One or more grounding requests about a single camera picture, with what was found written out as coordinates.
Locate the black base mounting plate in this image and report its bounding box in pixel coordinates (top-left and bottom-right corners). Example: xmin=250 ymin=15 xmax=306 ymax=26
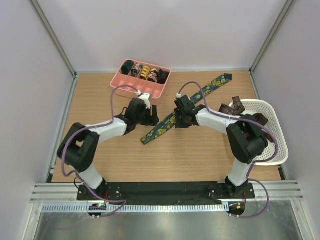
xmin=76 ymin=180 xmax=256 ymax=206

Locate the rolled yellow tie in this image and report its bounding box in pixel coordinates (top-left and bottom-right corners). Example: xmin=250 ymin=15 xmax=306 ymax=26
xmin=139 ymin=66 xmax=151 ymax=80

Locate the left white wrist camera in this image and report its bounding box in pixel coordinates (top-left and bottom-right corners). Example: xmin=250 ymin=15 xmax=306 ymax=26
xmin=138 ymin=92 xmax=152 ymax=109

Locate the aluminium frame rail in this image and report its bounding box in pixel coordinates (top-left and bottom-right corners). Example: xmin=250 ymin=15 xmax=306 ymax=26
xmin=29 ymin=180 xmax=304 ymax=204

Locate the white perforated plastic basket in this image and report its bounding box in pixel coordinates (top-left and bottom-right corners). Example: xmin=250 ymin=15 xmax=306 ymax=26
xmin=241 ymin=99 xmax=289 ymax=166

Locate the blue yellow floral tie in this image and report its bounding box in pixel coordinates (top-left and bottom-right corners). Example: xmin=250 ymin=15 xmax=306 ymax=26
xmin=140 ymin=73 xmax=233 ymax=145

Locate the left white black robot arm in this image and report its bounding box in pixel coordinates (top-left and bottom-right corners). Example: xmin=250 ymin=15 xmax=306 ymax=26
xmin=57 ymin=96 xmax=159 ymax=200

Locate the rolled tan floral tie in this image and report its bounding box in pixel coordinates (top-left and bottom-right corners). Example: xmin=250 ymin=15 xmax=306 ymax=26
xmin=146 ymin=68 xmax=159 ymax=83

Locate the rolled black patterned tie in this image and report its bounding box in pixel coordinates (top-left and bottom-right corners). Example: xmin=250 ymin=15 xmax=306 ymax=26
xmin=157 ymin=71 xmax=170 ymax=85

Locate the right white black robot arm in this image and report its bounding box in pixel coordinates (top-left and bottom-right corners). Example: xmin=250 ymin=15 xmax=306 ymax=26
xmin=174 ymin=93 xmax=269 ymax=198

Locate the rolled dark green tie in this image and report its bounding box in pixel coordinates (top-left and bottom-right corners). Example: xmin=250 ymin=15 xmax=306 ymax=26
xmin=121 ymin=60 xmax=134 ymax=75

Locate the rolled brown patterned tie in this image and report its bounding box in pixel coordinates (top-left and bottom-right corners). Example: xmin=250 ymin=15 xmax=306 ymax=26
xmin=130 ymin=63 xmax=143 ymax=78

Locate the brown patterned tie pile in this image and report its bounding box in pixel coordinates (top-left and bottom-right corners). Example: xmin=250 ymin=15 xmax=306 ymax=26
xmin=219 ymin=96 xmax=274 ymax=143

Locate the pink divided organizer box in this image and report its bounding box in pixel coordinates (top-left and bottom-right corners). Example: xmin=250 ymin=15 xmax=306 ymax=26
xmin=110 ymin=59 xmax=171 ymax=106

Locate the white slotted cable duct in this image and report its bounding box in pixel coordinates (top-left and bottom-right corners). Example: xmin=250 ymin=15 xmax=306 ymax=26
xmin=42 ymin=202 xmax=229 ymax=214

